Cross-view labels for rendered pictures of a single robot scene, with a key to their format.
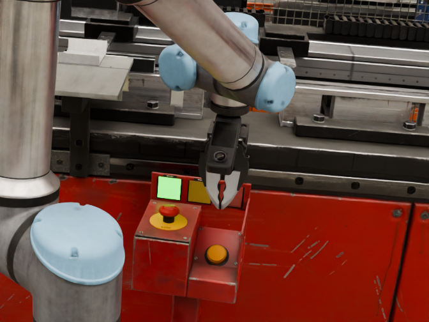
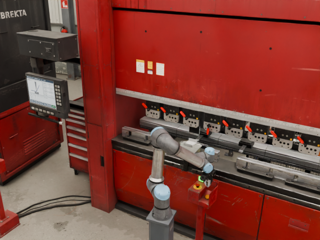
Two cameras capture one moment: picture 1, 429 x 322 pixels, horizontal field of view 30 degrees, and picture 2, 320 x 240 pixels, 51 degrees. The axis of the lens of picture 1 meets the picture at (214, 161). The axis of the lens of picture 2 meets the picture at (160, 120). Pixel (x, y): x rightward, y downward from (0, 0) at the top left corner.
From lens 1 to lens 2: 155 cm
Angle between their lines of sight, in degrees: 27
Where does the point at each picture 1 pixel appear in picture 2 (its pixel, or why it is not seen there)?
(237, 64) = (197, 164)
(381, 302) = (256, 217)
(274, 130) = (233, 168)
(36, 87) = (158, 164)
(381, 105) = (261, 167)
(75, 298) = (159, 202)
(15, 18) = (155, 153)
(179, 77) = not seen: hidden behind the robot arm
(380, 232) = (255, 199)
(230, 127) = not seen: hidden behind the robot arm
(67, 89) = not seen: hidden behind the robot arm
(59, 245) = (156, 192)
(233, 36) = (195, 159)
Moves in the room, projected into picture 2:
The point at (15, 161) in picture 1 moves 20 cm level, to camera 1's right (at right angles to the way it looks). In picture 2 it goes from (155, 175) to (178, 183)
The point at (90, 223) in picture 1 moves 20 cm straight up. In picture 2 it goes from (164, 189) to (165, 165)
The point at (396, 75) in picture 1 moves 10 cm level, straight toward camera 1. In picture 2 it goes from (277, 156) to (272, 161)
